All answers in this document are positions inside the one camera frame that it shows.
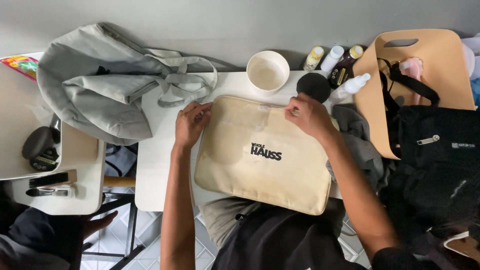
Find person's right hand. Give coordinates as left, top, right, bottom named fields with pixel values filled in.
left=284, top=93, right=338, bottom=142

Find person's left hand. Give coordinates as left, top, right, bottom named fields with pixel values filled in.
left=174, top=101, right=214, bottom=149

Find beige laptop sleeve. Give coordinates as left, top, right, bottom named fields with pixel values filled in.
left=194, top=95, right=340, bottom=216

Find black round lid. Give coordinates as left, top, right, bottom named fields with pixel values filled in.
left=296, top=72, right=332, bottom=104

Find white spray bottle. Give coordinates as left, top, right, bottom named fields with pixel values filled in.
left=329, top=73, right=371, bottom=104

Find grey cloth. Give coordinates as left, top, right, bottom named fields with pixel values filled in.
left=325, top=104, right=388, bottom=191

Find dark brown bottle yellow cap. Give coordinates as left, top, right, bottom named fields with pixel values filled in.
left=328, top=45, right=364, bottom=90

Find small white bottle yellow cap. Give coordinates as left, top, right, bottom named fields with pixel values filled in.
left=303, top=46, right=325, bottom=72

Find plain white bottle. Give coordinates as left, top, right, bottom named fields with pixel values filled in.
left=320, top=45, right=345, bottom=74

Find white round bowl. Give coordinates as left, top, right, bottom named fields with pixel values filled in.
left=246, top=50, right=290, bottom=95

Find blue-grey bag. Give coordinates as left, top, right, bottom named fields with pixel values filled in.
left=104, top=144, right=139, bottom=177

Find wooden table leg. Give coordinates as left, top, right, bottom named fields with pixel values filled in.
left=103, top=176, right=137, bottom=188

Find grey canvas tote bag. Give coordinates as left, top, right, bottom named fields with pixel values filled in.
left=36, top=22, right=218, bottom=146

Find person's grey shorts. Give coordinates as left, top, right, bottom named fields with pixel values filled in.
left=198, top=196, right=346, bottom=249

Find pink brush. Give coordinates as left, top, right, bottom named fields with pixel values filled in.
left=398, top=57, right=424, bottom=106

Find person's black shirt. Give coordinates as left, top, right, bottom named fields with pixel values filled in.
left=211, top=203, right=369, bottom=270

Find black bag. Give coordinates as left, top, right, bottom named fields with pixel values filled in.
left=377, top=58, right=480, bottom=246

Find beige plastic basket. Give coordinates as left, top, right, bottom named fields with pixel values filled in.
left=352, top=29, right=476, bottom=160

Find wooden brush black bristles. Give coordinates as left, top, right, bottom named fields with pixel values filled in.
left=28, top=169, right=78, bottom=190

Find black polish tin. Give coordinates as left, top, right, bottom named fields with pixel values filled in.
left=29, top=148, right=61, bottom=173

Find blue cloth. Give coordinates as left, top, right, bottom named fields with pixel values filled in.
left=470, top=77, right=480, bottom=108

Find white cloth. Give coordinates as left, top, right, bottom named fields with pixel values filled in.
left=460, top=33, right=480, bottom=80

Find colourful packet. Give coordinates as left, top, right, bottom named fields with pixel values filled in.
left=0, top=55, right=39, bottom=83

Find brown white-edged bag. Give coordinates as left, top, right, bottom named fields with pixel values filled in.
left=443, top=231, right=480, bottom=263

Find black metal table frame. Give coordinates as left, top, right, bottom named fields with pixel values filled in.
left=80, top=193, right=147, bottom=270

